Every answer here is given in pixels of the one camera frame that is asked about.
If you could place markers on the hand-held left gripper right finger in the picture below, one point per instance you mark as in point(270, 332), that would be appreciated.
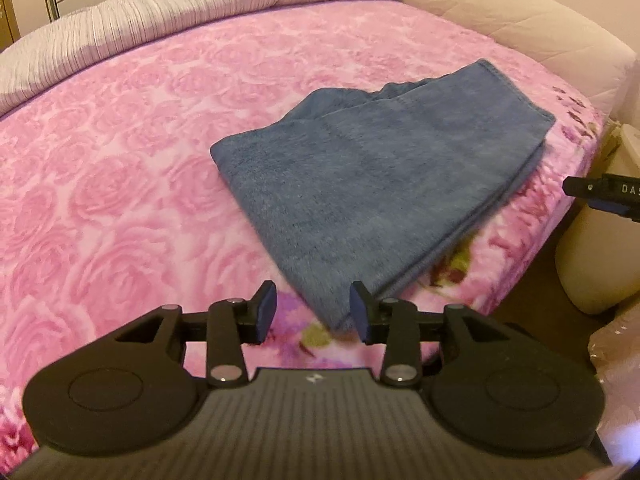
point(361, 312)

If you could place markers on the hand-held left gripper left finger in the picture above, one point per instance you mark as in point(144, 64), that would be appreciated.
point(266, 312)

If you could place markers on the white lidded plastic bucket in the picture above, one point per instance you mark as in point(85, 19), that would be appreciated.
point(595, 260)

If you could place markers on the blue denim jeans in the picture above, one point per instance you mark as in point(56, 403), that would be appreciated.
point(360, 175)

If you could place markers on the pink patterned curtain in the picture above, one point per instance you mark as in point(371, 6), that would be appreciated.
point(620, 350)

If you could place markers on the pink floral blanket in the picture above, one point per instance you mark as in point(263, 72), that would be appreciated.
point(100, 185)

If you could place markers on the grey-white crinkled quilt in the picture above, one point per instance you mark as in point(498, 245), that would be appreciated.
point(150, 15)

